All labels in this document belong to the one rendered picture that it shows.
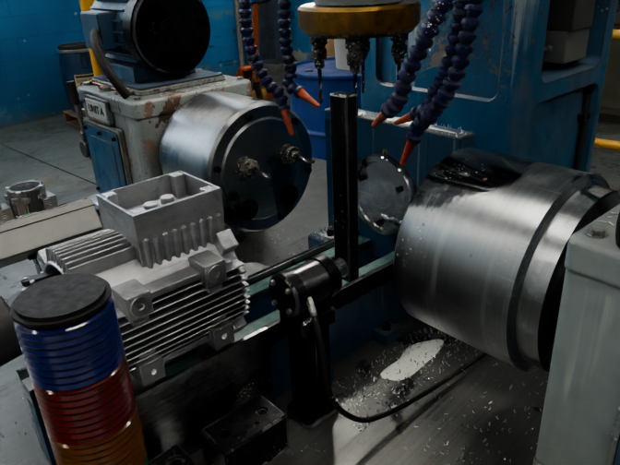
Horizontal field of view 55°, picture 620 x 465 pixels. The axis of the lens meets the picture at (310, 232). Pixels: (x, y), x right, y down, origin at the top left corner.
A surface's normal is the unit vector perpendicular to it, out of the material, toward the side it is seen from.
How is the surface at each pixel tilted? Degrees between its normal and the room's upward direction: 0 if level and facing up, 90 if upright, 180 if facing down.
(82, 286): 0
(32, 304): 0
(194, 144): 58
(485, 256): 65
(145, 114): 90
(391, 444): 0
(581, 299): 90
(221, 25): 90
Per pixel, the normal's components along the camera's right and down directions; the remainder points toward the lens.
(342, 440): -0.04, -0.90
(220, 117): -0.44, -0.60
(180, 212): 0.67, 0.29
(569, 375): -0.75, 0.31
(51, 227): 0.54, -0.24
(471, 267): -0.73, 0.04
